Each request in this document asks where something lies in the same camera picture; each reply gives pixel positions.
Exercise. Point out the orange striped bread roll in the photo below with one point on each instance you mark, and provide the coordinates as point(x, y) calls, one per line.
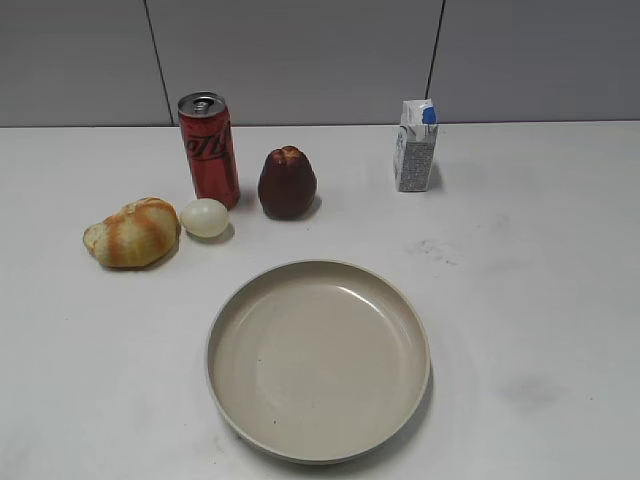
point(138, 235)

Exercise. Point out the dark red wax apple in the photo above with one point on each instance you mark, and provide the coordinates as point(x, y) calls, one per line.
point(287, 185)

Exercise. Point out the red cola can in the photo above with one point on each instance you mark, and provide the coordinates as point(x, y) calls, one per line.
point(205, 125)

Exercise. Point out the beige round plate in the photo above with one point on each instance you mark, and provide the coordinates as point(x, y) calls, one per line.
point(317, 362)

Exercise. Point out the white egg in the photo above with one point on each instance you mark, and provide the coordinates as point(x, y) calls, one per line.
point(205, 218)

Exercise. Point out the white milk carton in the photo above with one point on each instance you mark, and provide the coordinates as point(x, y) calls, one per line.
point(415, 146)

